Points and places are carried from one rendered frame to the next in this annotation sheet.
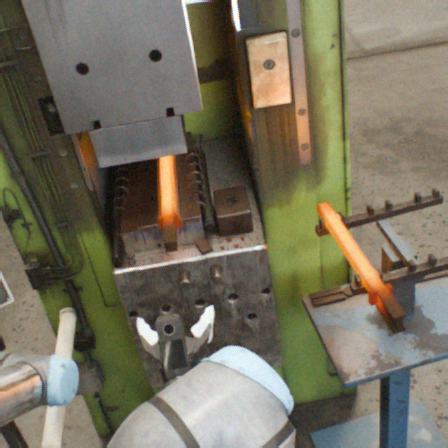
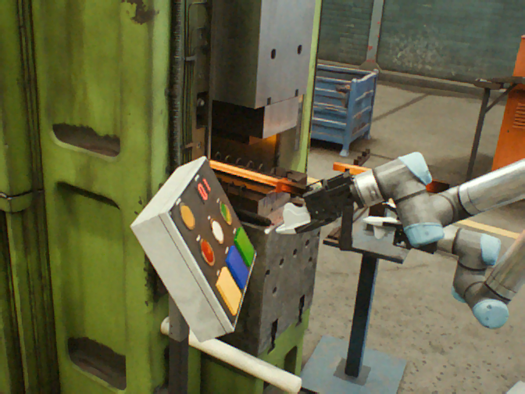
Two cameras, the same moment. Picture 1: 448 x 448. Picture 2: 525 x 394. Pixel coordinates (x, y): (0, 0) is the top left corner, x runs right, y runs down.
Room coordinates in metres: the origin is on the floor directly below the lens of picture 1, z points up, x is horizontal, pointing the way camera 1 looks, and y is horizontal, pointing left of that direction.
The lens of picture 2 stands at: (0.44, 1.60, 1.63)
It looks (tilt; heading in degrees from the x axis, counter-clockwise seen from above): 22 degrees down; 300
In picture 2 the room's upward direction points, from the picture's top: 4 degrees clockwise
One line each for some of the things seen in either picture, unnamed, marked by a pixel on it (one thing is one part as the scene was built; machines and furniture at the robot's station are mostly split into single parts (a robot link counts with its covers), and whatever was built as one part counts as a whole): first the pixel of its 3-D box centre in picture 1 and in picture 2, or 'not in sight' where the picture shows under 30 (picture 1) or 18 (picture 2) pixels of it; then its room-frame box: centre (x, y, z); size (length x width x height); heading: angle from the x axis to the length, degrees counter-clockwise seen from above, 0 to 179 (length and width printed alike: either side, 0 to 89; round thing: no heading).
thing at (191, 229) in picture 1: (161, 186); (220, 182); (1.44, 0.15, 0.96); 0.42 x 0.20 x 0.09; 0
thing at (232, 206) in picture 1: (232, 210); (286, 181); (1.29, -0.02, 0.95); 0.12 x 0.08 x 0.06; 0
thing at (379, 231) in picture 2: (148, 339); (379, 228); (0.88, 0.19, 0.98); 0.09 x 0.03 x 0.06; 36
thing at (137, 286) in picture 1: (197, 254); (224, 247); (1.45, 0.10, 0.69); 0.56 x 0.38 x 0.45; 0
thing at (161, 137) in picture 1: (139, 99); (223, 104); (1.44, 0.15, 1.22); 0.42 x 0.20 x 0.10; 0
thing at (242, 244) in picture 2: not in sight; (242, 247); (1.08, 0.57, 1.01); 0.07 x 0.05 x 0.07; 115
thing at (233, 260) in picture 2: not in sight; (235, 267); (1.04, 0.66, 1.01); 0.07 x 0.05 x 0.07; 115
